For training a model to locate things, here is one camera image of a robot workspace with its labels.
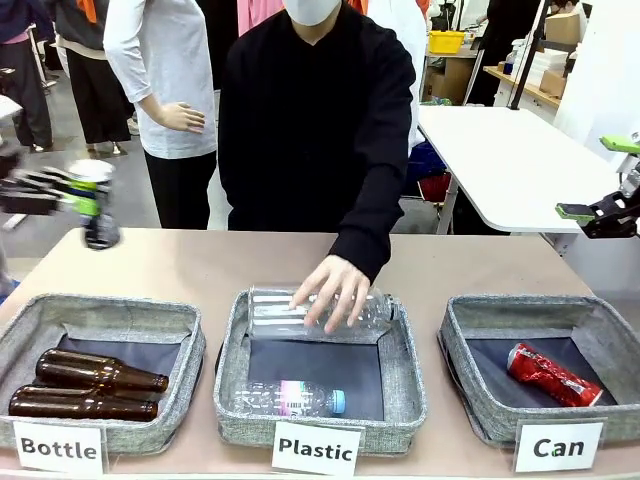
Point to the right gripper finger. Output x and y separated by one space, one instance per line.
620 143
610 217

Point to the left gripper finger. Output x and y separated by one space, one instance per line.
67 180
80 206

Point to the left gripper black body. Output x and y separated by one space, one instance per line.
25 197

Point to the dark drink can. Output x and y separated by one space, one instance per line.
102 232

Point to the brown glass bottle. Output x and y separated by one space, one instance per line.
95 370
75 407

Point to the crushed red drink can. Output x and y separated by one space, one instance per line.
550 375

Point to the clear capless plastic bottle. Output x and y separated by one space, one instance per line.
270 320

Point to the plastic bottle with blue cap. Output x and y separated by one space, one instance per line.
295 397

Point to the person's left forearm black sleeve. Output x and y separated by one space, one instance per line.
365 235

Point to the bystander's bare forearm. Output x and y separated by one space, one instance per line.
150 107

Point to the grey fabric basket labelled Bottle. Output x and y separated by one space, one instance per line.
192 345

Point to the grey fabric basket labelled Can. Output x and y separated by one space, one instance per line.
465 360

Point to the white Can label sign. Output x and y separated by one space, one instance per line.
557 447

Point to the grey fabric basket labelled Plastic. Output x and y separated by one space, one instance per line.
400 390

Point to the bystander's bare hand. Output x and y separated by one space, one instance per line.
182 119

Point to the person's left hand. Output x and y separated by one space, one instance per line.
335 290

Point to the bystander in black skirt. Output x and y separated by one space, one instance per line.
95 100

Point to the wooden workbench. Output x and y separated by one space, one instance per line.
530 90

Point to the bystander in dark blue top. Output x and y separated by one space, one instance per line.
25 75

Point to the white side table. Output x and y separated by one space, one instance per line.
500 160

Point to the black stand pole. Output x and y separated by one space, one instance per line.
527 55

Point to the cardboard box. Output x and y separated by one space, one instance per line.
450 80
565 27

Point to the bystander in black clothes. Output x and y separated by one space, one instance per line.
500 40

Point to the bystander in white long sleeve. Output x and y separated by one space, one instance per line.
165 50

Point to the red bag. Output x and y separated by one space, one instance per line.
434 186

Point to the blue bag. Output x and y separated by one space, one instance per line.
427 160

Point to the yellow plastic crate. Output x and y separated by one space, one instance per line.
450 41

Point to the white Bottle label sign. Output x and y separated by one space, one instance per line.
57 447

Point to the person in black sweater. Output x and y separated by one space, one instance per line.
310 125

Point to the bystander in white coat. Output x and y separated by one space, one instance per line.
400 30

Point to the white face mask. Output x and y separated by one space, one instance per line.
312 10

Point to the white Plastic label sign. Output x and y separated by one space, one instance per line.
315 447

